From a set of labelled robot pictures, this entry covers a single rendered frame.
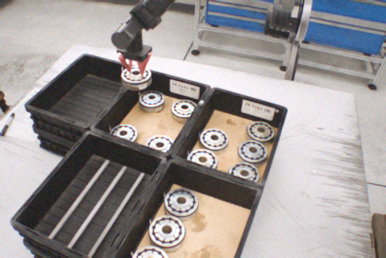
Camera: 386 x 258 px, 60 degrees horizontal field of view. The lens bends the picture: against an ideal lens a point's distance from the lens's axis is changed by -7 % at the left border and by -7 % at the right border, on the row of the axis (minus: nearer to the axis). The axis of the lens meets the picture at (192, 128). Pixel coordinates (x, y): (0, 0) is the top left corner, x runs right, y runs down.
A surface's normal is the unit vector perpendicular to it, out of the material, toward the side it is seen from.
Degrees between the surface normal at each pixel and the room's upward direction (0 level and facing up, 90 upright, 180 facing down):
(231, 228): 0
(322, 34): 90
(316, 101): 0
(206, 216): 0
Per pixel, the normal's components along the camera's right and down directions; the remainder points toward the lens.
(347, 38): -0.25, 0.66
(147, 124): 0.04, -0.73
